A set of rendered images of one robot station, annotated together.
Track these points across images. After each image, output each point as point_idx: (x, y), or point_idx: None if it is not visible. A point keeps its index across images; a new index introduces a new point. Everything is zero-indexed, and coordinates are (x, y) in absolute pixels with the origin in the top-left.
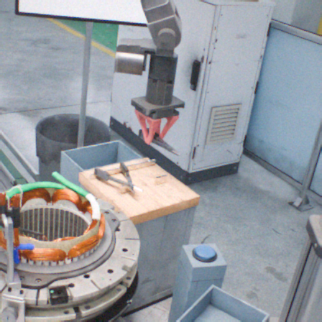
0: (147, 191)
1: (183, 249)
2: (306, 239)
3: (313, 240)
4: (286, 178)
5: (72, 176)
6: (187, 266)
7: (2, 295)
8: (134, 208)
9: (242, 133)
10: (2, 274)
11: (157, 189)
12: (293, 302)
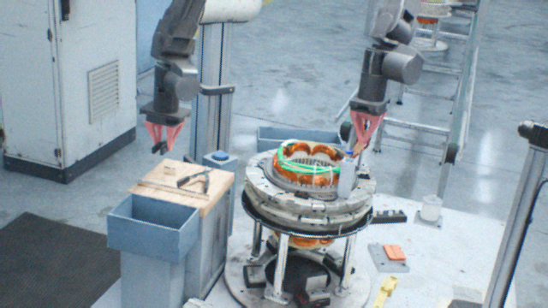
0: (189, 175)
1: (223, 164)
2: (211, 100)
3: (225, 91)
4: None
5: (191, 231)
6: (231, 166)
7: (366, 168)
8: (221, 174)
9: None
10: (357, 173)
11: (181, 173)
12: (220, 135)
